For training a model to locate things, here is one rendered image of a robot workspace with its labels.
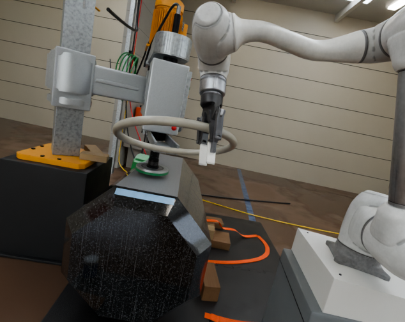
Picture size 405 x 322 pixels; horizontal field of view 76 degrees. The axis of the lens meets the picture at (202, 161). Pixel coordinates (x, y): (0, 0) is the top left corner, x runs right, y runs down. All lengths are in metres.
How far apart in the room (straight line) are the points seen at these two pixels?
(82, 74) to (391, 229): 1.97
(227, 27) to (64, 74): 1.54
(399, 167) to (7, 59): 8.65
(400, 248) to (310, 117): 6.25
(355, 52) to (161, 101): 1.02
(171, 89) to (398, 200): 1.21
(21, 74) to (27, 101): 0.69
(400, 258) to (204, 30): 0.78
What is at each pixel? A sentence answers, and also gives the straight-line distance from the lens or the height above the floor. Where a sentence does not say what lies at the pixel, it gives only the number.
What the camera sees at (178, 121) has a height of 1.30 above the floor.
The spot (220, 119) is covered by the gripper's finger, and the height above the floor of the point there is 1.33.
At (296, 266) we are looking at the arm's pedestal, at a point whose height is 0.80.
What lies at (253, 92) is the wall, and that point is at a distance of 6.74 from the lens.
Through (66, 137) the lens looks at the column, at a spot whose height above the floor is 0.93.
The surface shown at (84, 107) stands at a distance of 2.18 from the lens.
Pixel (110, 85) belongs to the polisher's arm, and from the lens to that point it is 2.21.
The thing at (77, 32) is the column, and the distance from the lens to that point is 2.23.
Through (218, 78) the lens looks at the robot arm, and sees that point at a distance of 0.88.
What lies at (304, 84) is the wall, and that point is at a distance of 6.99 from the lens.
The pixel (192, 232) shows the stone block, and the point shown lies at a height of 0.67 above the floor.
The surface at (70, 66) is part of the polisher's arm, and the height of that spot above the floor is 1.44.
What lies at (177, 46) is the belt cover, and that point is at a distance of 1.59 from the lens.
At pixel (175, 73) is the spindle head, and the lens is 1.60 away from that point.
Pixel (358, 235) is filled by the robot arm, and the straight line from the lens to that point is 1.06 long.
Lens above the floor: 1.35
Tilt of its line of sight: 12 degrees down
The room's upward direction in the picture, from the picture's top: 12 degrees clockwise
